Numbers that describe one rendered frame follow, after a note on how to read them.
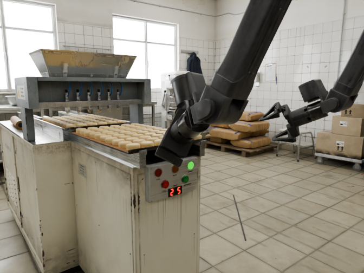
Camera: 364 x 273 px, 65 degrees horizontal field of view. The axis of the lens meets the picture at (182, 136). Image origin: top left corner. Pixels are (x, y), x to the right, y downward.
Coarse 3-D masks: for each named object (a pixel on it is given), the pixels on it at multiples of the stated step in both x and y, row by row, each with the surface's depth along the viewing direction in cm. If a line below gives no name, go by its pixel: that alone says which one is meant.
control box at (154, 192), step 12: (192, 156) 122; (144, 168) 108; (156, 168) 107; (168, 168) 111; (180, 168) 115; (192, 168) 119; (156, 180) 108; (168, 180) 112; (180, 180) 116; (192, 180) 120; (156, 192) 109; (168, 192) 112; (180, 192) 116
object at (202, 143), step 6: (60, 114) 269; (66, 114) 255; (72, 114) 242; (192, 144) 123; (198, 144) 120; (204, 144) 120; (192, 150) 124; (198, 150) 121; (204, 150) 122; (198, 156) 121
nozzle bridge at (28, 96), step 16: (16, 80) 160; (32, 80) 142; (48, 80) 146; (64, 80) 151; (80, 80) 156; (96, 80) 162; (112, 80) 168; (128, 80) 174; (144, 80) 182; (16, 96) 165; (32, 96) 143; (48, 96) 155; (80, 96) 166; (96, 96) 172; (112, 96) 178; (128, 96) 185; (144, 96) 184; (32, 112) 153; (32, 128) 154
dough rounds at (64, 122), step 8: (48, 120) 187; (56, 120) 179; (64, 120) 182; (72, 120) 180; (80, 120) 179; (88, 120) 181; (96, 120) 179; (104, 120) 181; (112, 120) 184; (120, 120) 179; (64, 128) 158
